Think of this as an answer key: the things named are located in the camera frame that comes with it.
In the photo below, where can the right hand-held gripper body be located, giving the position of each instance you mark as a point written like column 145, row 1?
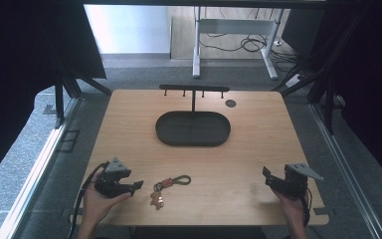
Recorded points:
column 295, row 181

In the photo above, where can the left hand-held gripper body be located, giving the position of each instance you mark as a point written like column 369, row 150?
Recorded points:
column 112, row 181

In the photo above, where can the black key rack with tray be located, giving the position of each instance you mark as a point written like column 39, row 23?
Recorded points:
column 192, row 127

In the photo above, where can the person's right hand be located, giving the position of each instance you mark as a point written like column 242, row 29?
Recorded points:
column 291, row 209

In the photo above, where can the person's left hand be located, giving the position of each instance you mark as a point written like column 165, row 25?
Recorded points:
column 96, row 204

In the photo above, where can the dark round table grommet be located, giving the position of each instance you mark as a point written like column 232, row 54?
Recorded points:
column 230, row 103

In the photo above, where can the black metal stand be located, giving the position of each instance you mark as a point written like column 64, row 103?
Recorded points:
column 325, row 86
column 67, row 84

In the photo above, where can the black curtain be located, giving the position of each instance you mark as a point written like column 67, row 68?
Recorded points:
column 20, row 66
column 368, row 66

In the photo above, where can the aluminium floor rail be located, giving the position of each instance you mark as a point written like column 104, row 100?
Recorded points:
column 341, row 166
column 36, row 179

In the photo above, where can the white metal desk frame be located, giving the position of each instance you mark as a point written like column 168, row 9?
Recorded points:
column 235, row 26

